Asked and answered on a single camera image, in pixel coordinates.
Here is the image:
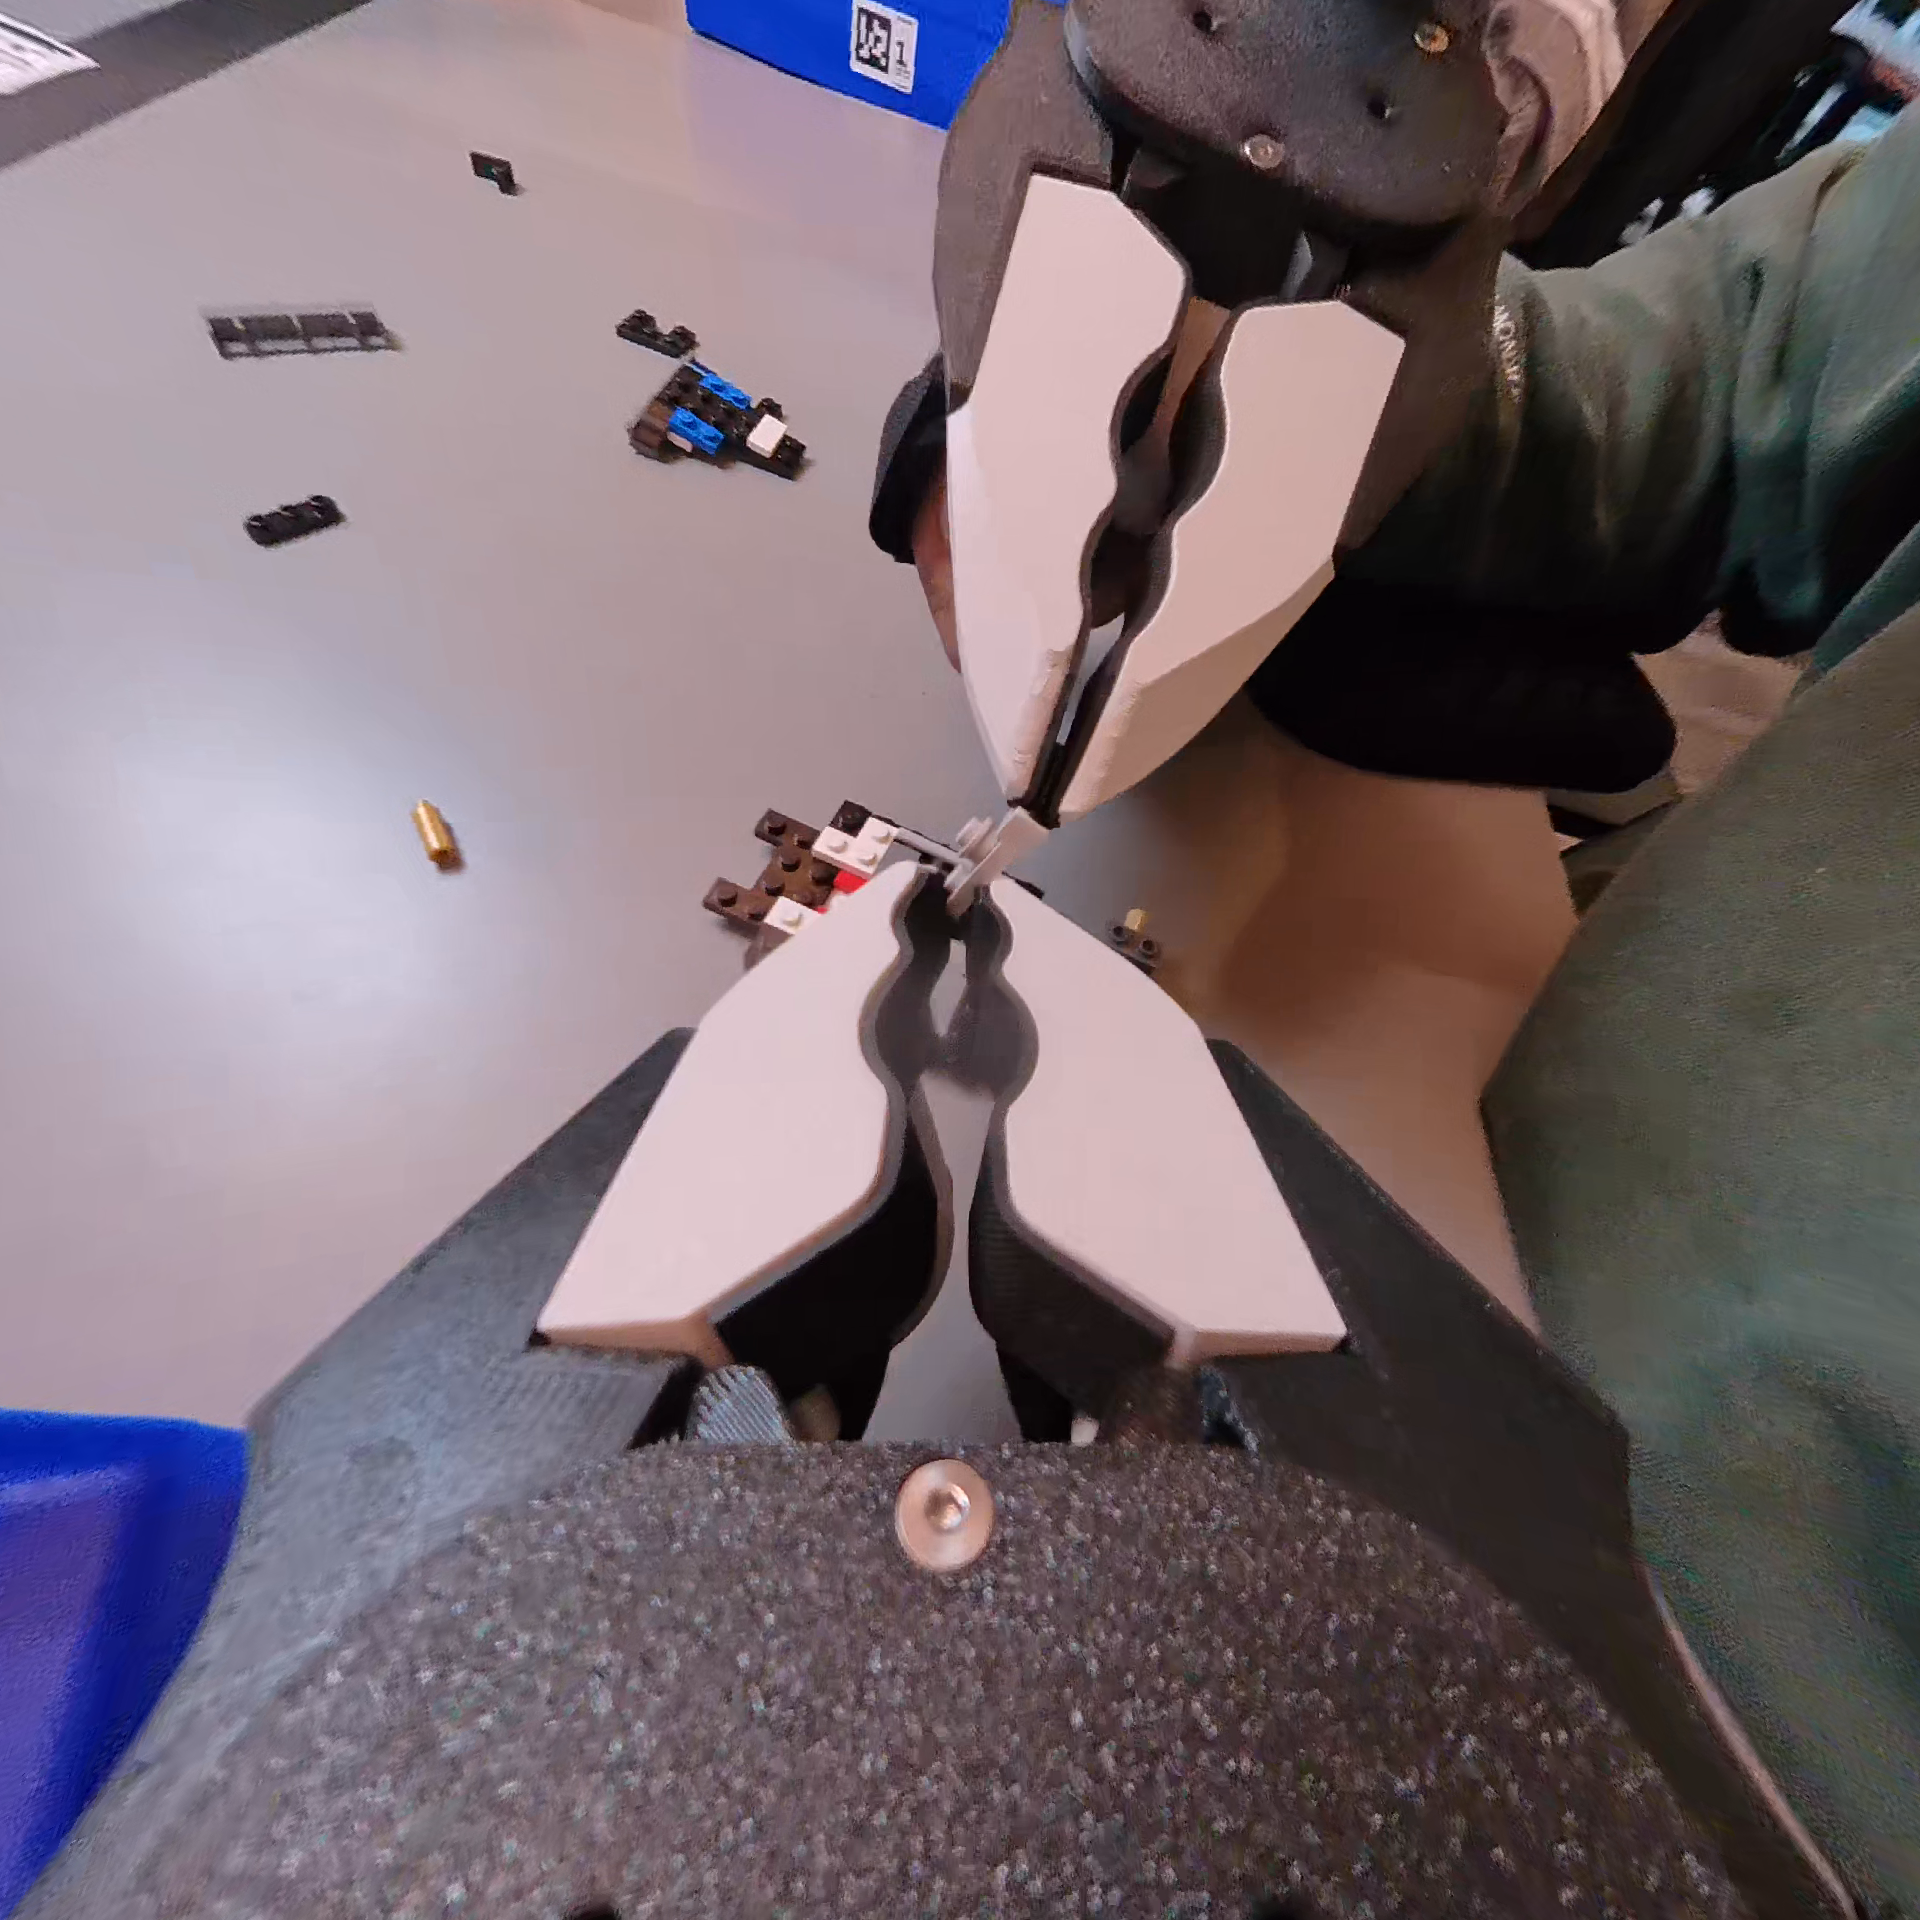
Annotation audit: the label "small flat black piece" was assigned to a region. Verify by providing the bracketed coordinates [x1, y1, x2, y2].
[205, 303, 403, 361]

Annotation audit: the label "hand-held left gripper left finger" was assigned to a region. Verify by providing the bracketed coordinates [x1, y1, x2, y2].
[543, 872, 937, 1369]

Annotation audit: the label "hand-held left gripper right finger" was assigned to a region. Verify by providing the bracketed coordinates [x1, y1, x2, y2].
[967, 880, 1352, 1374]

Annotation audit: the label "blue plastic bin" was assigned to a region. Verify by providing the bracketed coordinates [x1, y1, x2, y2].
[687, 0, 1021, 131]
[0, 1405, 254, 1897]

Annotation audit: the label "lego car model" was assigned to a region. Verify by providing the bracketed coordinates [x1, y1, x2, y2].
[705, 798, 1171, 975]

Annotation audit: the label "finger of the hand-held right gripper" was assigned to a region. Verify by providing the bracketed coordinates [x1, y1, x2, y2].
[1036, 288, 1411, 825]
[948, 172, 1192, 814]

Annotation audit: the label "black blue lego subassembly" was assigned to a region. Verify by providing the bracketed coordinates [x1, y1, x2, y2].
[625, 359, 814, 482]

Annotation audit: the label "white paper sheets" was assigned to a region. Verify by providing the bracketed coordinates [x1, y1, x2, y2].
[0, 12, 97, 101]

